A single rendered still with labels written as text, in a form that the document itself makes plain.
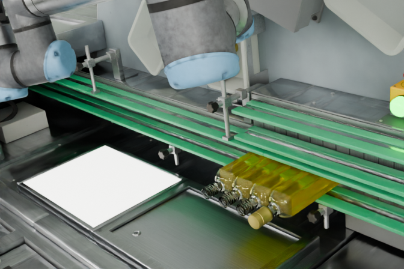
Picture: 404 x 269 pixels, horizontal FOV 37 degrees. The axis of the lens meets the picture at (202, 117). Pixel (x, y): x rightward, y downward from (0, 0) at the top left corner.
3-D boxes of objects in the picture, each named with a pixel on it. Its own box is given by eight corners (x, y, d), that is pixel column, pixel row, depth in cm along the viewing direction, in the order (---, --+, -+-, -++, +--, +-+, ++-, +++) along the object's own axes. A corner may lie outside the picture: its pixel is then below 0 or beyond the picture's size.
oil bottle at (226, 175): (269, 158, 161) (213, 192, 148) (268, 140, 158) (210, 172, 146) (285, 164, 157) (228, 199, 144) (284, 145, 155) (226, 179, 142)
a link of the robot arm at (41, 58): (45, 25, 111) (-2, 37, 115) (64, 82, 114) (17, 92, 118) (67, 18, 118) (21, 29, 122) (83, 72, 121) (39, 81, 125)
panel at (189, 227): (107, 149, 206) (17, 190, 186) (106, 142, 205) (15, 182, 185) (320, 246, 143) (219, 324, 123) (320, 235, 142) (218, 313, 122)
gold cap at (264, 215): (275, 220, 130) (261, 229, 127) (265, 221, 133) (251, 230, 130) (268, 205, 130) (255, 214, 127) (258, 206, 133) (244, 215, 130)
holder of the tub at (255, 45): (228, 93, 184) (210, 101, 179) (219, 5, 173) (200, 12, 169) (270, 104, 172) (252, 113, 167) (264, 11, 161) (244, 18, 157)
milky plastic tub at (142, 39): (145, 35, 208) (125, 41, 203) (165, -12, 191) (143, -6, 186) (174, 71, 203) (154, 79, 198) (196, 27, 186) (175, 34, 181)
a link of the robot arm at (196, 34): (243, -33, 136) (216, -12, 85) (258, 30, 140) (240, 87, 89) (193, -20, 139) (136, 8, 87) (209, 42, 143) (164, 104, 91)
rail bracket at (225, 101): (242, 128, 164) (210, 145, 156) (237, 70, 157) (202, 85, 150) (250, 130, 162) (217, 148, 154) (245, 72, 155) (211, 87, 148)
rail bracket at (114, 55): (131, 76, 215) (77, 96, 202) (123, 31, 209) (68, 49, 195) (139, 78, 212) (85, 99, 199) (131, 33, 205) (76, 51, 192)
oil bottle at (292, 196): (322, 176, 148) (265, 214, 136) (321, 157, 146) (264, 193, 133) (341, 184, 145) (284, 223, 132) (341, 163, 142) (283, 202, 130)
